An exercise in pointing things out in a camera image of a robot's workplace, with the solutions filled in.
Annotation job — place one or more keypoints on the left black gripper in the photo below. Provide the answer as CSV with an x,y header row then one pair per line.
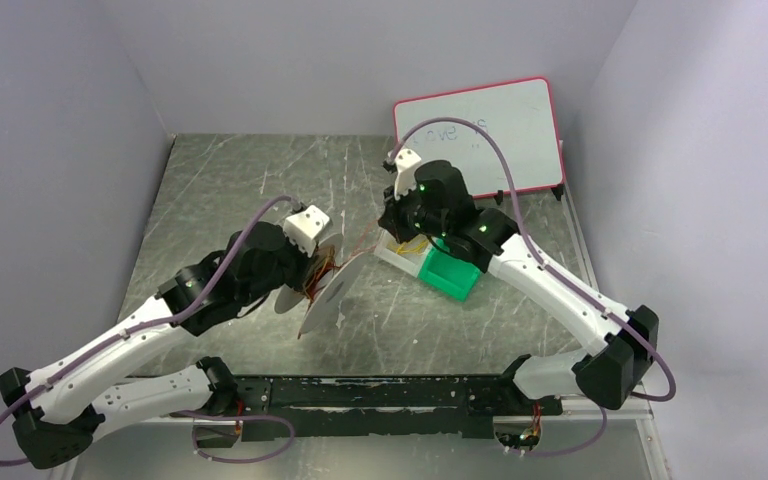
x,y
297,266

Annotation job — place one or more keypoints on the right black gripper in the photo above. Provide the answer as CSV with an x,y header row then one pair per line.
x,y
392,220

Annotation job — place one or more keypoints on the white plastic bin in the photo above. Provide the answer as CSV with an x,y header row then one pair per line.
x,y
408,257

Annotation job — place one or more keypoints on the green plastic bin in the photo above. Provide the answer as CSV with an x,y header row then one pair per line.
x,y
451,276

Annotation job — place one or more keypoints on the wires wound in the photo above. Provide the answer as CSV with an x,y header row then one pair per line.
x,y
325,262

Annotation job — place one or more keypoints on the white filament spool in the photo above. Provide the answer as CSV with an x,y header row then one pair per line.
x,y
334,288

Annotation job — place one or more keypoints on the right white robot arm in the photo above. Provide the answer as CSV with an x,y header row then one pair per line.
x,y
616,343

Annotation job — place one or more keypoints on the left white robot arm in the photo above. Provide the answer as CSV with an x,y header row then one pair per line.
x,y
58,411

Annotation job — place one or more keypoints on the red framed whiteboard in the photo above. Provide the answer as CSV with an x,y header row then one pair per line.
x,y
518,115

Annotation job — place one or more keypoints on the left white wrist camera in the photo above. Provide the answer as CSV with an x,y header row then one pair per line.
x,y
305,228

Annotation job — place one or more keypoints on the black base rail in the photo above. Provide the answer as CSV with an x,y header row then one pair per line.
x,y
345,406

